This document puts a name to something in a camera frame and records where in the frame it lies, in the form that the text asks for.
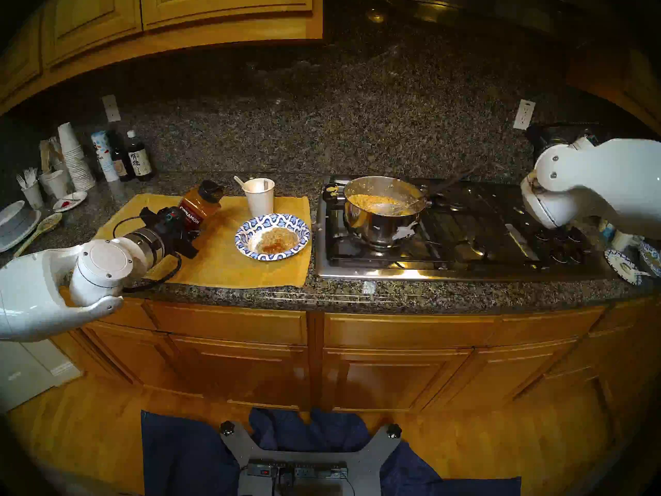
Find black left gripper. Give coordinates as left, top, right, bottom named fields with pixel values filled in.
left=147, top=211, right=203, bottom=259

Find wooden upper cabinet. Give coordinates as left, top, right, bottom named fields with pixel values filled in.
left=0, top=0, right=324, bottom=113
left=565, top=40, right=661, bottom=134

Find blue patterned paper plate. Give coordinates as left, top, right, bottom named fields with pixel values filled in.
left=604, top=250, right=652, bottom=285

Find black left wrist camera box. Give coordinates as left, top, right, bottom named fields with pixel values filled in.
left=138, top=207, right=179, bottom=229

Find stainless gas cooktop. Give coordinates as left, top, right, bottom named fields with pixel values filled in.
left=313, top=175, right=615, bottom=282

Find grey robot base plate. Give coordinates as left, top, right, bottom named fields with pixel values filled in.
left=221, top=422, right=402, bottom=496

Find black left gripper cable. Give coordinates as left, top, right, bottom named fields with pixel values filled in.
left=113, top=216, right=182, bottom=294

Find small dark glass bottle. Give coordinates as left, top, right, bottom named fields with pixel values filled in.
left=108, top=131, right=130, bottom=181

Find oatmeal mass in pot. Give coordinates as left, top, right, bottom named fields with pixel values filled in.
left=347, top=193, right=408, bottom=215

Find dark blue cloth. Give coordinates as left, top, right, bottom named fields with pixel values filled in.
left=140, top=408, right=522, bottom=496

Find small plate with red stain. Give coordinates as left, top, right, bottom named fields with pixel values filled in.
left=53, top=191, right=87, bottom=212

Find black handled serving spoon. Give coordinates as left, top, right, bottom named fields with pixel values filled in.
left=368, top=168, right=473, bottom=215

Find yellow towel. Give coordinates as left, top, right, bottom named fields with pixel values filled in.
left=93, top=193, right=313, bottom=289

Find ground cinnamon jar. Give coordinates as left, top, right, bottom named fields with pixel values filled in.
left=178, top=180, right=225, bottom=231

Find stack of white paper cups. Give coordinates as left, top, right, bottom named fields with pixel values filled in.
left=57, top=122, right=96, bottom=192

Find wooden lower cabinets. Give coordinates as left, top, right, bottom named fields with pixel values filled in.
left=49, top=273, right=661, bottom=423

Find white ceramic bowl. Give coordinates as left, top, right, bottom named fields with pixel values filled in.
left=0, top=200, right=27, bottom=237

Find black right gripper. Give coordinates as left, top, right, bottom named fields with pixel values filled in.
left=526, top=124, right=564, bottom=159

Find white blue salt canister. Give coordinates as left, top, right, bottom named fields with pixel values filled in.
left=91, top=131, right=120, bottom=183

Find dirty wooden spoon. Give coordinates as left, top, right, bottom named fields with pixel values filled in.
left=13, top=212, right=64, bottom=259

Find stainless steel pot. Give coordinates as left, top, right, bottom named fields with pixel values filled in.
left=323, top=176, right=430, bottom=250

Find soy sauce bottle white label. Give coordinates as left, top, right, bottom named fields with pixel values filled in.
left=125, top=130, right=154, bottom=181

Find scooped oatmeal portion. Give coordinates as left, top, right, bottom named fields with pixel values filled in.
left=257, top=227, right=300, bottom=255

